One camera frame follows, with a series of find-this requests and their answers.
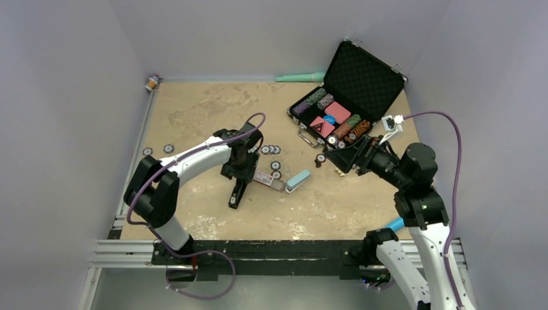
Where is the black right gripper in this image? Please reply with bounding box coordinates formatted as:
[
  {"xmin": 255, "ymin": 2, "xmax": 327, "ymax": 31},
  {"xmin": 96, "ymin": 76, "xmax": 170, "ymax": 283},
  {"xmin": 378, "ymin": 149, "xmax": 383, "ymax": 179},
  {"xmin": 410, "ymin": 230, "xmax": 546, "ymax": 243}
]
[{"xmin": 324, "ymin": 132, "xmax": 410, "ymax": 189}]

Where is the black stapler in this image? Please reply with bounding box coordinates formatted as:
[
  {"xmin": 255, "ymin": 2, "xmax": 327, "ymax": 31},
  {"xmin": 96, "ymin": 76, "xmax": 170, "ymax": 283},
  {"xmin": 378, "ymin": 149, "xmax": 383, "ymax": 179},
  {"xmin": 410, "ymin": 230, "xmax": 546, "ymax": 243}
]
[{"xmin": 228, "ymin": 179, "xmax": 248, "ymax": 209}]

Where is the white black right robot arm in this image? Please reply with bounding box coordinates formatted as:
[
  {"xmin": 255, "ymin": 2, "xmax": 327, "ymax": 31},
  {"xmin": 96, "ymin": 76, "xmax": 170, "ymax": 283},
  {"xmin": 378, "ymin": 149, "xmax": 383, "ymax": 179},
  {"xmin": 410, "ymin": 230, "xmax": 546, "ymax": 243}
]
[{"xmin": 324, "ymin": 136, "xmax": 475, "ymax": 309}]

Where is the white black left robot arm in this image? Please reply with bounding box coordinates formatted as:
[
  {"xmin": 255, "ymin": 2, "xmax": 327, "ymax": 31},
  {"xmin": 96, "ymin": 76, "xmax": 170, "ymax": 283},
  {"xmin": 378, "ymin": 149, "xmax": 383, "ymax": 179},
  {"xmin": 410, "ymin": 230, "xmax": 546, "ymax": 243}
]
[{"xmin": 123, "ymin": 122, "xmax": 263, "ymax": 264}]

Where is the light blue stapler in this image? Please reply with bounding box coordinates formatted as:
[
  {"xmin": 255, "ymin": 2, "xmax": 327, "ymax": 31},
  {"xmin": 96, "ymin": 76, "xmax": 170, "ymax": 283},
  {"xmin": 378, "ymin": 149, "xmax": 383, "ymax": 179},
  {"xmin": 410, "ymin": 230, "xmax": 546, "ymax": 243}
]
[{"xmin": 284, "ymin": 169, "xmax": 311, "ymax": 194}]

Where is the cream chess piece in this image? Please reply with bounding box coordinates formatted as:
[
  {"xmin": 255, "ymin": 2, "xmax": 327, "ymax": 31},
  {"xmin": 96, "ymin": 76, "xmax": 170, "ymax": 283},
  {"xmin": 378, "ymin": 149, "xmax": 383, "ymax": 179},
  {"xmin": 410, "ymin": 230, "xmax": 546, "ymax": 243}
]
[{"xmin": 335, "ymin": 169, "xmax": 346, "ymax": 177}]

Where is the poker chip row right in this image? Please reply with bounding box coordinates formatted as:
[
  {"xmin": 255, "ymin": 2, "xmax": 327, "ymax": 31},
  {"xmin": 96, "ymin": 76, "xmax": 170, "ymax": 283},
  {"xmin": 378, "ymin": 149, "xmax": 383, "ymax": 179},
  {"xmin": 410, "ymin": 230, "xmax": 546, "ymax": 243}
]
[{"xmin": 260, "ymin": 145, "xmax": 281, "ymax": 155}]

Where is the poker chip above box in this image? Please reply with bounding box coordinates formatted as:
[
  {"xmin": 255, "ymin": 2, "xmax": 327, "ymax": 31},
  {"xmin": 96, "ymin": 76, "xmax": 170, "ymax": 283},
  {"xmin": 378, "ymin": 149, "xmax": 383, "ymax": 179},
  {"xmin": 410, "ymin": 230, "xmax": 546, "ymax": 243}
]
[{"xmin": 270, "ymin": 161, "xmax": 281, "ymax": 171}]

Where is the poker chip near box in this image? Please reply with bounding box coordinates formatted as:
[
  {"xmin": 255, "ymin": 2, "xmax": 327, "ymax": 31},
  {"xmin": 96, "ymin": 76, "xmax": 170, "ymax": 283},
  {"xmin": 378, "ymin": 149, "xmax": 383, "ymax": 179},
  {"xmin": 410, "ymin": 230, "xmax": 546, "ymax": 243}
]
[{"xmin": 271, "ymin": 170, "xmax": 282, "ymax": 179}]

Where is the blue dealer button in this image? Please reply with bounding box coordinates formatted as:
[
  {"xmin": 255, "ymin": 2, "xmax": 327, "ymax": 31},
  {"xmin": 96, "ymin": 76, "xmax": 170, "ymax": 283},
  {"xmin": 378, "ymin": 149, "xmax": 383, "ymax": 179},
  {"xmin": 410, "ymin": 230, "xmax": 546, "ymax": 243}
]
[{"xmin": 323, "ymin": 115, "xmax": 336, "ymax": 125}]

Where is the pink card deck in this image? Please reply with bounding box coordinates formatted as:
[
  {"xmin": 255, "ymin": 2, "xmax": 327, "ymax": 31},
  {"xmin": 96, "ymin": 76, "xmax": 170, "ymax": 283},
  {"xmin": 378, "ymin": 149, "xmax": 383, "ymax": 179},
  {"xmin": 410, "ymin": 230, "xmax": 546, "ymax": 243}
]
[{"xmin": 324, "ymin": 101, "xmax": 352, "ymax": 124}]

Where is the black poker chip case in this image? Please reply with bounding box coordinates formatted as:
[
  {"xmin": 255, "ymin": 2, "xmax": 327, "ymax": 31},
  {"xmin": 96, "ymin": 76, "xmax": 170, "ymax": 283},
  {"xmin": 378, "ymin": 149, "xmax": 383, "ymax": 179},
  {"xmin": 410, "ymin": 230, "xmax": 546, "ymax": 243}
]
[{"xmin": 287, "ymin": 39, "xmax": 408, "ymax": 149}]

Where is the blue pen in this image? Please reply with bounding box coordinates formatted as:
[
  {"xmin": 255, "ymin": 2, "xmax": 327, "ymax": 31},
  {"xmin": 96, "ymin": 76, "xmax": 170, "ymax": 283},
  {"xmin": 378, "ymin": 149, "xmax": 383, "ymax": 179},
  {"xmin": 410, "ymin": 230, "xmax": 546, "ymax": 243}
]
[{"xmin": 386, "ymin": 217, "xmax": 405, "ymax": 233}]

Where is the mint green tube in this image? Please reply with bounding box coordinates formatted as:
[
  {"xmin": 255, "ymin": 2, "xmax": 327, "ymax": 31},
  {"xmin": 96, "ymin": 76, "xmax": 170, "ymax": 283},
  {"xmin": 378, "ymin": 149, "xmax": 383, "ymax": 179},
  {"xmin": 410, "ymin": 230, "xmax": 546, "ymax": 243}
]
[{"xmin": 275, "ymin": 72, "xmax": 326, "ymax": 83}]

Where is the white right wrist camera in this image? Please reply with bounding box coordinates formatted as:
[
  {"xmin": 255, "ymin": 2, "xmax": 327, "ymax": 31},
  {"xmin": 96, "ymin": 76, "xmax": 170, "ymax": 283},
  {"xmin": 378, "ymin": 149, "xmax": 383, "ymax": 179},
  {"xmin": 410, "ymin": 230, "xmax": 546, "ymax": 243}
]
[{"xmin": 379, "ymin": 115, "xmax": 405, "ymax": 145}]

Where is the aluminium frame rail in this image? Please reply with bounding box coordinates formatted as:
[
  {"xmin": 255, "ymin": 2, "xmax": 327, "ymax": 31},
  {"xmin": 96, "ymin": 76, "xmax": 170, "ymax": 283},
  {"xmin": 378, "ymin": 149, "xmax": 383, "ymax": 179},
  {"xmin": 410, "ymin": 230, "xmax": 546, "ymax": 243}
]
[{"xmin": 79, "ymin": 90, "xmax": 467, "ymax": 310}]

